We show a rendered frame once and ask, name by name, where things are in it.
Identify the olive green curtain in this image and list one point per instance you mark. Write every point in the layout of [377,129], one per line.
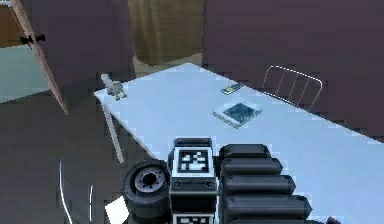
[166,30]

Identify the white framed blue book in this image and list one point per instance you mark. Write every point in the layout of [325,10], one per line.
[238,112]

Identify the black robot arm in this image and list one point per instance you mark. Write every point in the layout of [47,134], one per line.
[246,186]

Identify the small dark remote control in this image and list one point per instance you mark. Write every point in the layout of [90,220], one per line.
[232,88]

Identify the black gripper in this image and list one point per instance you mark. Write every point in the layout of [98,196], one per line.
[148,190]

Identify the brown room door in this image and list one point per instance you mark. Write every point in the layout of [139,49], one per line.
[40,56]

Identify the white table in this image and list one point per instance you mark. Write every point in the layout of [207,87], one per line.
[186,110]

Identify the grey green figurine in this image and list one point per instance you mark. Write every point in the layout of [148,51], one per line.
[115,87]

